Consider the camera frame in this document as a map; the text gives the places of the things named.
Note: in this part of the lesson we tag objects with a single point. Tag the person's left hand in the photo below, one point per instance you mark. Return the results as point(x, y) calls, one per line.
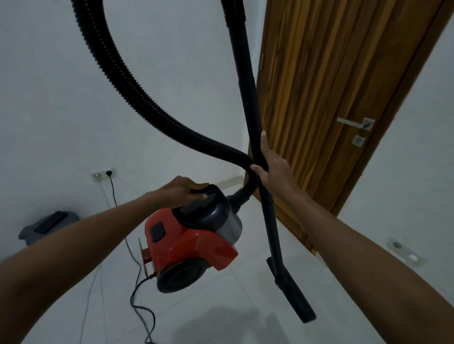
point(177, 193)

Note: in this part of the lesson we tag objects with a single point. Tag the person's right hand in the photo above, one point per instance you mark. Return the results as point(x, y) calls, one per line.
point(278, 175)

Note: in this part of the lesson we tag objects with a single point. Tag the red and black vacuum cleaner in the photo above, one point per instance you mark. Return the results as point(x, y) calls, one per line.
point(188, 244)

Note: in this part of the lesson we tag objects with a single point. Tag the person's left forearm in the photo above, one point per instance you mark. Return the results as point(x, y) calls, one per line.
point(64, 255)

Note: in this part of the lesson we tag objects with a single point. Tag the person's right forearm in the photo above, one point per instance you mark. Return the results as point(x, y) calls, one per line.
point(376, 276)

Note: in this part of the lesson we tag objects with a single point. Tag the silver door lock plate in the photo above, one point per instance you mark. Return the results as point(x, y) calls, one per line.
point(358, 140)

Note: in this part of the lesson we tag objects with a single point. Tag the metal door hinge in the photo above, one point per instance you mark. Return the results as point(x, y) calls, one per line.
point(261, 62)

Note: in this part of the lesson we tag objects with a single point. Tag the brown wooden door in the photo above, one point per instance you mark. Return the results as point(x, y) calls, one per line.
point(337, 71)

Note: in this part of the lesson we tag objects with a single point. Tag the grey round appliance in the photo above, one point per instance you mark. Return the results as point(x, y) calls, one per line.
point(49, 225)

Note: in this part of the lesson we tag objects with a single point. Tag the white wall socket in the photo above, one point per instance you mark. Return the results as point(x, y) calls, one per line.
point(99, 174)

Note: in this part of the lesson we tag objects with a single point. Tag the small white wall plate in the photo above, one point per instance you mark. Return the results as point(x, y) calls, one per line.
point(406, 251)

